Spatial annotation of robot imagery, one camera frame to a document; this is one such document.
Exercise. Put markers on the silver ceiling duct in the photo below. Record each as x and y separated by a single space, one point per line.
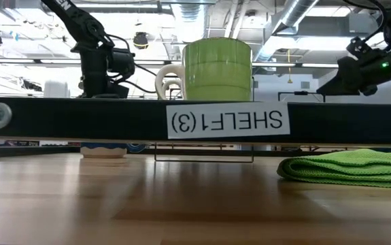
290 17

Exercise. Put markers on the wooden shelf with black frame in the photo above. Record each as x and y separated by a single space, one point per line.
79 119

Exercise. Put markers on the white bin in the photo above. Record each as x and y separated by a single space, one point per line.
56 89

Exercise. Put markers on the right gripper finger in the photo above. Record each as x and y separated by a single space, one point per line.
334 86

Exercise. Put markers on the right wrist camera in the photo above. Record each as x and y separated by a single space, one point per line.
357 46

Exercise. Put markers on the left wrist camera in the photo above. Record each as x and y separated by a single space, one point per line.
122 63

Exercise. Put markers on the black table frame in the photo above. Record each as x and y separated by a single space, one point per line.
28 151

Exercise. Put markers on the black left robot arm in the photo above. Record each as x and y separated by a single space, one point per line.
76 18

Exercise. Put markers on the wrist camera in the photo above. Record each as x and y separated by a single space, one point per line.
357 46
122 63

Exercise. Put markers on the white shelf label paper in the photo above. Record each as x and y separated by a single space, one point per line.
227 120

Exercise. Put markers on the dark blue mug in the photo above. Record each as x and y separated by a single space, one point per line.
103 147

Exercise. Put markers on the folded green cloth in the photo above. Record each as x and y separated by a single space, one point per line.
351 166

